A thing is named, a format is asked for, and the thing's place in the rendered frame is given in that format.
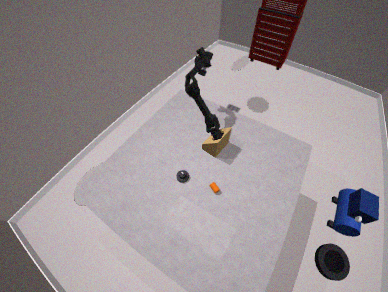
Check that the orange knob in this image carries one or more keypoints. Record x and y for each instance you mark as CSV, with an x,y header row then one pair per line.
x,y
214,187

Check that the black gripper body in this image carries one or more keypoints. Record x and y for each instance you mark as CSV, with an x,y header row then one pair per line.
x,y
202,71

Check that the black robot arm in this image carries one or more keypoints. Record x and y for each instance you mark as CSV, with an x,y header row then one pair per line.
x,y
193,91

